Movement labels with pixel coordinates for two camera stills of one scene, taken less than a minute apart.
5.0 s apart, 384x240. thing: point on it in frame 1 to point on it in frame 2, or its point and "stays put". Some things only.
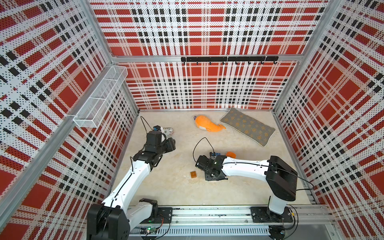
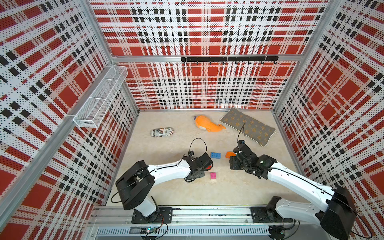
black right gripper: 207,178 to 233,161
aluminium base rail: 237,223 stays put
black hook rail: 210,59 stays put
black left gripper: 170,144 to 202,174
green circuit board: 150,230 stays put
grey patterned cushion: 252,128 stays put
